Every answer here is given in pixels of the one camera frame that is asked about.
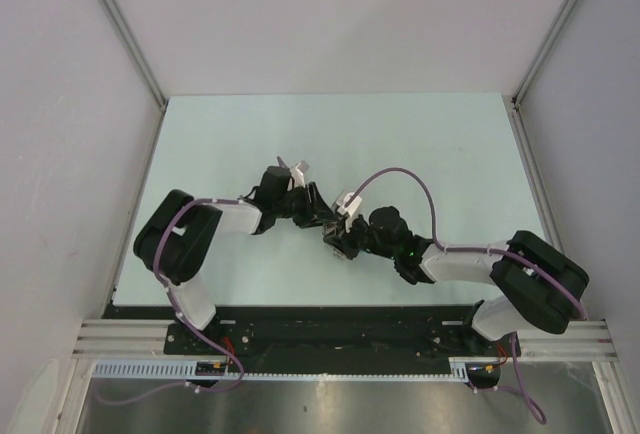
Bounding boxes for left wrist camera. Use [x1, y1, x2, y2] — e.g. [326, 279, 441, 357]
[276, 156, 309, 190]

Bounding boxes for grey slotted cable duct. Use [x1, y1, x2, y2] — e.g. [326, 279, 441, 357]
[92, 359, 468, 382]

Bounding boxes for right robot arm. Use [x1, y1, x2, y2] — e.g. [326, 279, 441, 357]
[323, 206, 590, 355]

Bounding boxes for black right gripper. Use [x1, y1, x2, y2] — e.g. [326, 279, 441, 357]
[324, 209, 397, 260]

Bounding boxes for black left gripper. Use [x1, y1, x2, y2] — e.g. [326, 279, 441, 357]
[273, 182, 338, 228]

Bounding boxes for right aluminium corner post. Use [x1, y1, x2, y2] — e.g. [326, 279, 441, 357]
[509, 0, 609, 105]

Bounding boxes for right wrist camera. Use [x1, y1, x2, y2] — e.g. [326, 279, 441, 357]
[332, 190, 362, 232]

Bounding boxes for left aluminium corner post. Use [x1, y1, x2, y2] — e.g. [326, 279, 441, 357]
[74, 0, 169, 110]

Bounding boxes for aluminium front rail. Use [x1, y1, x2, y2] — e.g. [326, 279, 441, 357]
[72, 319, 618, 362]

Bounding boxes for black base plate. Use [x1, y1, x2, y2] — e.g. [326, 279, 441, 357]
[102, 304, 520, 360]

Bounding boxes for aluminium corner post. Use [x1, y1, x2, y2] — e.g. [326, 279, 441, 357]
[509, 0, 609, 105]
[74, 0, 169, 110]

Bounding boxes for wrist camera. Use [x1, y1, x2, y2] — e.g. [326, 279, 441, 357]
[276, 156, 309, 190]
[332, 190, 362, 232]

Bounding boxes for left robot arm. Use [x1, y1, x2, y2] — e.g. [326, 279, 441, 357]
[133, 163, 334, 354]

